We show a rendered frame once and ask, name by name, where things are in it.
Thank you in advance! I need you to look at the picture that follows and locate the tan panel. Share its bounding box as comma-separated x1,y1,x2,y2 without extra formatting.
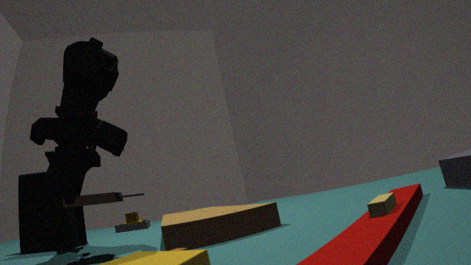
161,202,281,251

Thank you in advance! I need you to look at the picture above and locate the long red flat bar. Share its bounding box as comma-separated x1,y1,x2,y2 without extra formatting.
296,183,423,265

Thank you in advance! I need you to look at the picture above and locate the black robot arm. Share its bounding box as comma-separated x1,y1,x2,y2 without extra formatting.
61,37,127,157

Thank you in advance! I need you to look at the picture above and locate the white rectangular tray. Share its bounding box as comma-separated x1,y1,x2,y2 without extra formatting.
115,219,150,233

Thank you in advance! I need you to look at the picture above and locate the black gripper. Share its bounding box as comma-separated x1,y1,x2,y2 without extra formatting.
30,99,101,205

